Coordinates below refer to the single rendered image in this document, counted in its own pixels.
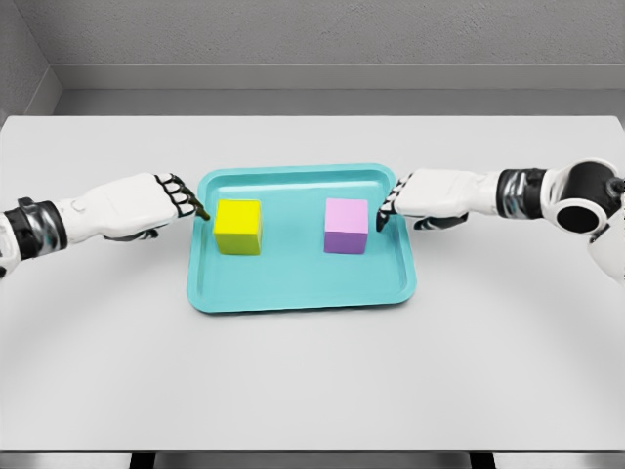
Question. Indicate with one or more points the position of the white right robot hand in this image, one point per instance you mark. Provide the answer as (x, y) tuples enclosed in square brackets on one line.
[(434, 198)]

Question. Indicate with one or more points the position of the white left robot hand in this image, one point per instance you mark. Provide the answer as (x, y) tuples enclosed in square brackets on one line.
[(132, 200)]

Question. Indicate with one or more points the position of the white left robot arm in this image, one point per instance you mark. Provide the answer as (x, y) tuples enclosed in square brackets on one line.
[(41, 227)]

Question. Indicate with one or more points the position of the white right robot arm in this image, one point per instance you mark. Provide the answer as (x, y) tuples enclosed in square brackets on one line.
[(552, 200)]

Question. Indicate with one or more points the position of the pink cube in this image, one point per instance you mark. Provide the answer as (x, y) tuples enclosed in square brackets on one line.
[(345, 225)]

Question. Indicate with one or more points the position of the yellow cube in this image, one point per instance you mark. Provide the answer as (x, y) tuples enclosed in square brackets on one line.
[(238, 225)]

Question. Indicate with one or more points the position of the teal rectangular tray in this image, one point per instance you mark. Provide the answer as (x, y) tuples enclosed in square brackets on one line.
[(300, 273)]

